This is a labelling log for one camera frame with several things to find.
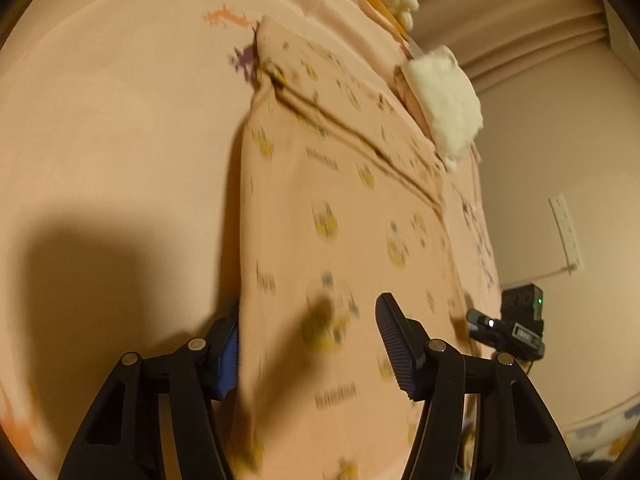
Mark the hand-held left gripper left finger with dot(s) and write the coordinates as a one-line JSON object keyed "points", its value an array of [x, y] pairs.
{"points": [[227, 360]]}

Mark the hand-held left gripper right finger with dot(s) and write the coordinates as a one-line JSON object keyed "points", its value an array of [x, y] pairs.
{"points": [[395, 350]]}

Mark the pink cartoon print pants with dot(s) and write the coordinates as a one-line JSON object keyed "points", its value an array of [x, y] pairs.
{"points": [[325, 185]]}

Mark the floral printed cloth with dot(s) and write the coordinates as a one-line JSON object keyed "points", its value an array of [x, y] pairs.
{"points": [[600, 430]]}

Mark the white fluffy folded cloth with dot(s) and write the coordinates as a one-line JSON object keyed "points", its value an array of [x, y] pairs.
{"points": [[445, 100]]}

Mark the pink deer print bedsheet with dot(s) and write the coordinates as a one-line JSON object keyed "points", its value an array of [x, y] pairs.
{"points": [[125, 135]]}

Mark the pink folded cloth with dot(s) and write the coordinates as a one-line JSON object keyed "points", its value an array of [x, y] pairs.
{"points": [[412, 95]]}

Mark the beige curtain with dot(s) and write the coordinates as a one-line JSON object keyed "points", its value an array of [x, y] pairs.
{"points": [[525, 25]]}

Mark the white wall power strip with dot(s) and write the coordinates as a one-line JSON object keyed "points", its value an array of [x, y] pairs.
{"points": [[567, 232]]}

